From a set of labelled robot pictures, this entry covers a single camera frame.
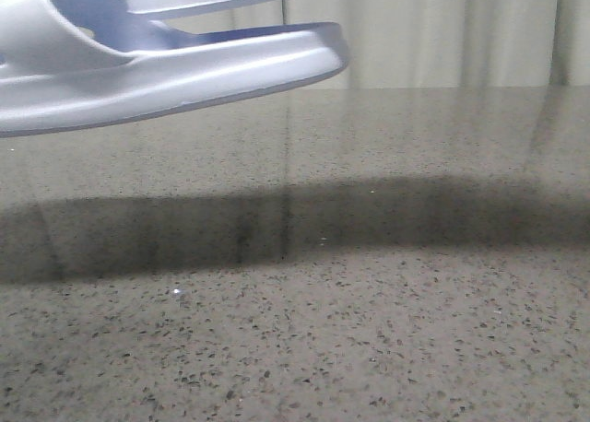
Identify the light blue slipper one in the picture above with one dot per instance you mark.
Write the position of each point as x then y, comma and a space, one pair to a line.
74, 64

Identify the white pleated curtain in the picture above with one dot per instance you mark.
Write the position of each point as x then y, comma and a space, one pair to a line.
437, 43

